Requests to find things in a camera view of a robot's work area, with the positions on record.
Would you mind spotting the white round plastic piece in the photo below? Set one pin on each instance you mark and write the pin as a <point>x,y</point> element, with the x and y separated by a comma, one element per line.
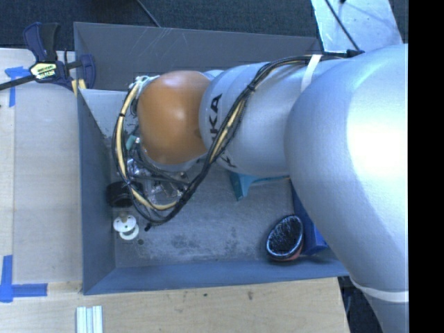
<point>125,227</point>

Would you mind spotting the grey metal bin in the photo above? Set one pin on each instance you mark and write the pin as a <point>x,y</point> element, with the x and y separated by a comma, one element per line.
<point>215,227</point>

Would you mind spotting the light blue plastic object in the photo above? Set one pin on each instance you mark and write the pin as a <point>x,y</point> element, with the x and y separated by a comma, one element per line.
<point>243,184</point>

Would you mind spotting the pale wood flat board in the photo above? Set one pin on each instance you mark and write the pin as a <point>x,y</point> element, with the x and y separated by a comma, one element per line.
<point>45,186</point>

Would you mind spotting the black and orange oval object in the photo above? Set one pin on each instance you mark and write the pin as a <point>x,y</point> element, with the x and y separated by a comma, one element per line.
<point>285,238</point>

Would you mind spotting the black cylinder on white bracket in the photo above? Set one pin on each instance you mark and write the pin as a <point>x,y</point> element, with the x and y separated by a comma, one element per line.
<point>118,193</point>

